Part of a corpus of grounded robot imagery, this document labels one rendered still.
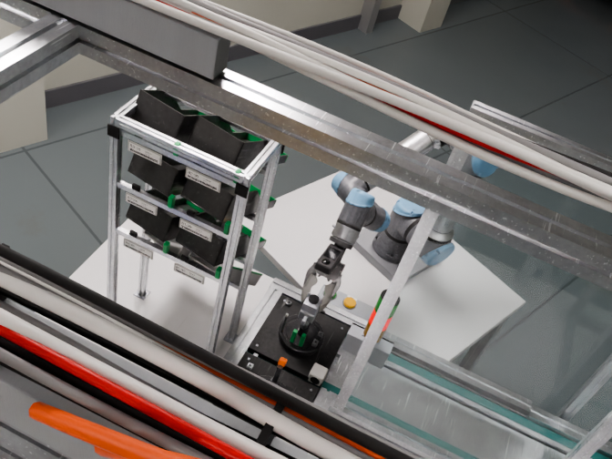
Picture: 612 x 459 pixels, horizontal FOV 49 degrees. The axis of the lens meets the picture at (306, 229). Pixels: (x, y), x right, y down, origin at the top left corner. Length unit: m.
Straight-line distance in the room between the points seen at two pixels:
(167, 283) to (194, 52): 1.43
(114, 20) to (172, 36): 0.09
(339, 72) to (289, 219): 1.75
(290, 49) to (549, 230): 0.39
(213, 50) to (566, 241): 0.50
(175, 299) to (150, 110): 0.82
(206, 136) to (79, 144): 2.63
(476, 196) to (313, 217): 1.76
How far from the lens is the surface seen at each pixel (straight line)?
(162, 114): 1.58
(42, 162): 4.01
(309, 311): 1.94
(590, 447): 1.82
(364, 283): 2.43
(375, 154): 0.87
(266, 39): 0.86
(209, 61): 0.91
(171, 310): 2.20
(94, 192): 3.82
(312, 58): 0.85
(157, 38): 0.95
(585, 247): 0.89
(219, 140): 1.53
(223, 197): 1.61
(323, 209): 2.65
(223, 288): 1.72
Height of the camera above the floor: 2.60
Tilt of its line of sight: 43 degrees down
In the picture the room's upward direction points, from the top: 17 degrees clockwise
